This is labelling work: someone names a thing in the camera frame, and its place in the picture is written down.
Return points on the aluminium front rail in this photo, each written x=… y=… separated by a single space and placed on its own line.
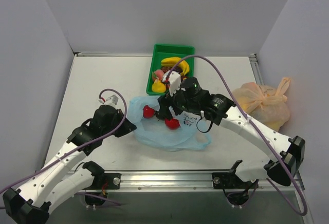
x=130 y=181

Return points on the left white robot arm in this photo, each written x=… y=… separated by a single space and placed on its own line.
x=24 y=207

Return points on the green plastic tray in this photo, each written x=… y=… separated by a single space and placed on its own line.
x=162 y=51

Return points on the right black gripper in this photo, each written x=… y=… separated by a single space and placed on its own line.
x=164 y=106

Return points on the blue printed plastic bag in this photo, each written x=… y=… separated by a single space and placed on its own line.
x=153 y=131

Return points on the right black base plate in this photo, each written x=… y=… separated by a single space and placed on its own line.
x=226 y=181

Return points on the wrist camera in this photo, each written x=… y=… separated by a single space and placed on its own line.
x=174 y=80
x=111 y=101

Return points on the red pomegranate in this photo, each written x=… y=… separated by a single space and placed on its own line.
x=148 y=112

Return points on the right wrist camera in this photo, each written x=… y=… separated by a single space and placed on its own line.
x=174 y=80

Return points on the yellow banana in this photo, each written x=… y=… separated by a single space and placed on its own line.
x=181 y=67

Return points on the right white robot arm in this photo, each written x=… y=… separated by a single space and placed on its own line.
x=284 y=154

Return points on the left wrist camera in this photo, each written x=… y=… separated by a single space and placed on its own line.
x=111 y=101

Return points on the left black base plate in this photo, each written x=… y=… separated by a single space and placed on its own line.
x=106 y=181

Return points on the red apple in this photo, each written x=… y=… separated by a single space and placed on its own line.
x=172 y=124

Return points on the yellow pear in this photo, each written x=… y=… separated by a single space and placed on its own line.
x=159 y=87

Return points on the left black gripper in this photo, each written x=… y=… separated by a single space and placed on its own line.
x=124 y=126

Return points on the peach fruit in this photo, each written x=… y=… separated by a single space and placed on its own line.
x=157 y=75

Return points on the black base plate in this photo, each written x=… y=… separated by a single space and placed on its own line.
x=106 y=181
x=226 y=181

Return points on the orange plastic bag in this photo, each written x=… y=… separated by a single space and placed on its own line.
x=265 y=103

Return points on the red grape bunch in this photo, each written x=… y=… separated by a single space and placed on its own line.
x=165 y=69

